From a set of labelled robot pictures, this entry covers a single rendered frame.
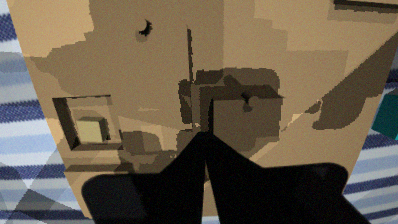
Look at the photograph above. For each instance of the teal cube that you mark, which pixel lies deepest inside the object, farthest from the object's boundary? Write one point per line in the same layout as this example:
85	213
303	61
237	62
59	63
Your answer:
386	121

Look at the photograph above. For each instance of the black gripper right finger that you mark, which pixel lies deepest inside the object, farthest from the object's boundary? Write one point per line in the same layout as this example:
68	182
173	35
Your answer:
239	184

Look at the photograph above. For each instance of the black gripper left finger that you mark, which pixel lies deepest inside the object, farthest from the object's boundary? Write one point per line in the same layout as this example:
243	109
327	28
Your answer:
177	191

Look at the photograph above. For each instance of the tan wooden puzzle board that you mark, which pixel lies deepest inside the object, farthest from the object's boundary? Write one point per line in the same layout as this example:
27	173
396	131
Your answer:
282	82

